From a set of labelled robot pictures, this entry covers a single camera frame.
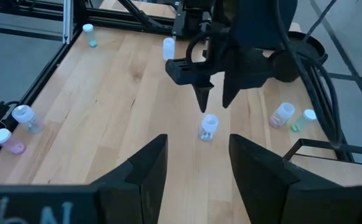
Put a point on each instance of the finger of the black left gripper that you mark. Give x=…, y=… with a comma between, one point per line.
x=203, y=95
x=230, y=90

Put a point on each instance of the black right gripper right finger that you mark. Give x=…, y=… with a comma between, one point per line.
x=262, y=180

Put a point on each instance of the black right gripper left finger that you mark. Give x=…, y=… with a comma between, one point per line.
x=137, y=186

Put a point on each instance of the clear bottle white pills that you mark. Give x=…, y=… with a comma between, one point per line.
x=208, y=127

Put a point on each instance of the clear bottle pink pills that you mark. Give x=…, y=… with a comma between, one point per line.
x=282, y=115

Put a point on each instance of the white opaque bottle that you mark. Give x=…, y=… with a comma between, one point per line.
x=168, y=48

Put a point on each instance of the black round container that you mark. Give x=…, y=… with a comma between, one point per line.
x=314, y=46

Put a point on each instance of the green vial white cap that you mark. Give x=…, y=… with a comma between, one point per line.
x=303, y=119

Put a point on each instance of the clear bottle translucent cap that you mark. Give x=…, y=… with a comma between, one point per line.
x=27, y=119

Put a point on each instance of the pink vial white cap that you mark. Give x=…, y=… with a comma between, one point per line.
x=10, y=143

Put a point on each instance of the wooden shelf black frame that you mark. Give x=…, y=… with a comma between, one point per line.
x=355, y=171

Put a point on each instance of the silver aluminium post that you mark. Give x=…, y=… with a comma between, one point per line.
x=68, y=21

